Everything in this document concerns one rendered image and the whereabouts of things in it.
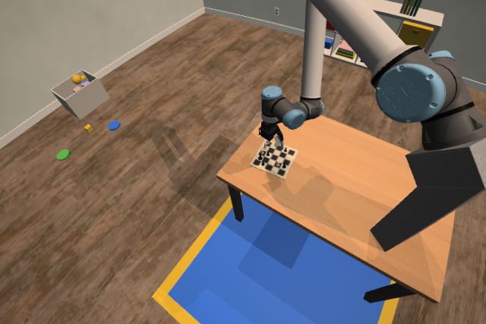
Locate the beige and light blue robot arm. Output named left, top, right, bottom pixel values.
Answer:
left=261, top=0, right=486, bottom=150

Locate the black and cream chessboard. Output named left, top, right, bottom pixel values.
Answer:
left=250, top=139, right=298, bottom=180

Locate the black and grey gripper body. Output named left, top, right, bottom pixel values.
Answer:
left=259, top=121, right=279, bottom=142

